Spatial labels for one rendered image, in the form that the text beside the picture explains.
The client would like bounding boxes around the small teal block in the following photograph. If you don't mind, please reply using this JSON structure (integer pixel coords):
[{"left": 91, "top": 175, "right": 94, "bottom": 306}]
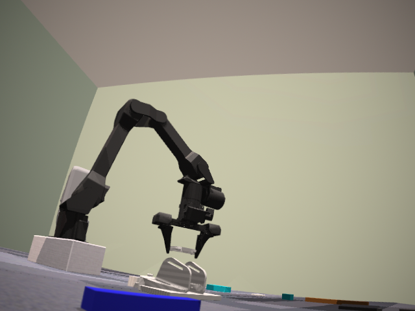
[{"left": 282, "top": 294, "right": 294, "bottom": 300}]

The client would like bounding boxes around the cyan rectangular block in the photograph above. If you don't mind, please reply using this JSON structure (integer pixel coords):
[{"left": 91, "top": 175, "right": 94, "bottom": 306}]
[{"left": 206, "top": 284, "right": 231, "bottom": 292}]

